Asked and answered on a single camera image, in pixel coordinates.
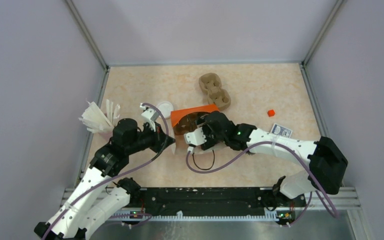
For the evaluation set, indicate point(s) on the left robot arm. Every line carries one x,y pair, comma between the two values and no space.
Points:
104,189

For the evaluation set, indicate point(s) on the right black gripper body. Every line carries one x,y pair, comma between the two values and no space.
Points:
212,138

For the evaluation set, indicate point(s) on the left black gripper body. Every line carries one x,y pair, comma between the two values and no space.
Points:
149,138

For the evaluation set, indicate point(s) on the pink holder cup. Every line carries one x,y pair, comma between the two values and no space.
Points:
106,135

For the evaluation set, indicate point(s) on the white paper napkins bundle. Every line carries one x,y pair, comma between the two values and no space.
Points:
99,122

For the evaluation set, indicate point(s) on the cardboard cup carrier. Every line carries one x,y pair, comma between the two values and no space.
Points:
188,123
211,85

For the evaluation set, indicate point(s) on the orange paper bag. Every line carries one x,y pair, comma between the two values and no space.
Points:
180,146

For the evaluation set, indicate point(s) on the small orange cube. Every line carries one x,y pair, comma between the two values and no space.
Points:
271,113

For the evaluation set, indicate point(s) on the blue playing card box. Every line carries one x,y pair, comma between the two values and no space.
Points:
280,130

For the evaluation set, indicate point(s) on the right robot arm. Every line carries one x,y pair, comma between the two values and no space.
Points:
324,164

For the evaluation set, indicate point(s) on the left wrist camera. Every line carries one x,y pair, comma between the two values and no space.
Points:
150,115

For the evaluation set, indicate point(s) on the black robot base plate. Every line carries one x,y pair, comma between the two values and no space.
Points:
210,201

